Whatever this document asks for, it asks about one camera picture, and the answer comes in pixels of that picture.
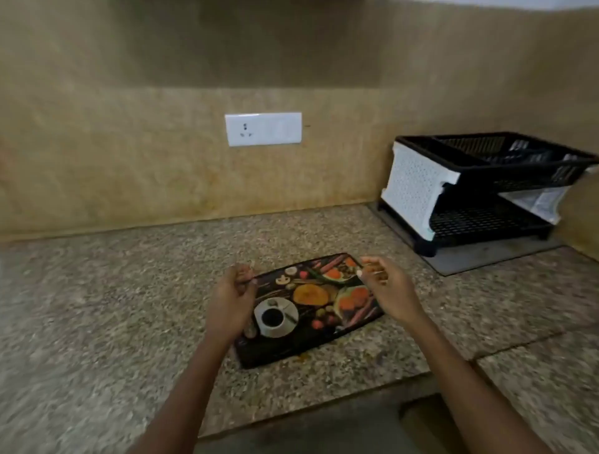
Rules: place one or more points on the person's right hand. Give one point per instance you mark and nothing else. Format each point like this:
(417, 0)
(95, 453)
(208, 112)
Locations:
(393, 290)

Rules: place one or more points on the person's left hand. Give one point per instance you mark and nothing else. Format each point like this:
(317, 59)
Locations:
(229, 304)

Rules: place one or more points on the food print cutting board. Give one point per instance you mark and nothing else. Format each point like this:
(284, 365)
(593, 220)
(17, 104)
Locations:
(309, 337)

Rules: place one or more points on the black white dish rack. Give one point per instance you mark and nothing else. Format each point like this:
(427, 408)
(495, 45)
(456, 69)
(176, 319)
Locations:
(412, 187)

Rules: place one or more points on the person's right forearm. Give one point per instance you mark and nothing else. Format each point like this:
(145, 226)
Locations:
(468, 393)

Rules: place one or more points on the person's left forearm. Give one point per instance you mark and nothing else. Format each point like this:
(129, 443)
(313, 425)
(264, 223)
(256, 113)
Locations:
(187, 402)

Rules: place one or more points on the grey drip tray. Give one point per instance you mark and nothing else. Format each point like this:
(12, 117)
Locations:
(468, 264)

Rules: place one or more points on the wide white socket plate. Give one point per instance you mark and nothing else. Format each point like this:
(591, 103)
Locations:
(276, 128)

